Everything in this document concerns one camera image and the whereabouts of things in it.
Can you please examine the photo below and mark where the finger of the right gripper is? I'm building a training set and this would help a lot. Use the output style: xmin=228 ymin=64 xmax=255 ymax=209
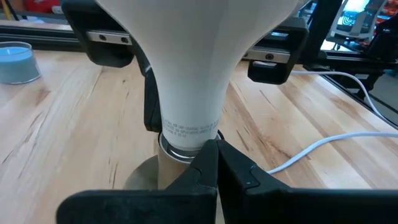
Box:
xmin=133 ymin=45 xmax=163 ymax=133

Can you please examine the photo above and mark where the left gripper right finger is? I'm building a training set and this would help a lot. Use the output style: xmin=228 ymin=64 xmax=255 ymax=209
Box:
xmin=217 ymin=139 xmax=398 ymax=224

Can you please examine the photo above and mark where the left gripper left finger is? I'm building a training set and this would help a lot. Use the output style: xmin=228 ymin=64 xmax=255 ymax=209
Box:
xmin=55 ymin=139 xmax=218 ymax=224

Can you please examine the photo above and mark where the white lightbulb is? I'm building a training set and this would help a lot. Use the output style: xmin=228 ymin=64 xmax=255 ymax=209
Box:
xmin=95 ymin=0 xmax=299 ymax=151

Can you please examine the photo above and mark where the blue candle jar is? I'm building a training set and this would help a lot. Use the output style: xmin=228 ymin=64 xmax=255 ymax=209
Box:
xmin=0 ymin=41 xmax=41 ymax=85

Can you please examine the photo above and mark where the white printed cardboard box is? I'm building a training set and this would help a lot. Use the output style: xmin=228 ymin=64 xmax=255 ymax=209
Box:
xmin=329 ymin=0 xmax=388 ymax=41

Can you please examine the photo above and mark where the white lamp cord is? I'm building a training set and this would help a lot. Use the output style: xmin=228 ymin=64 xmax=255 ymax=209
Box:
xmin=267 ymin=70 xmax=398 ymax=175

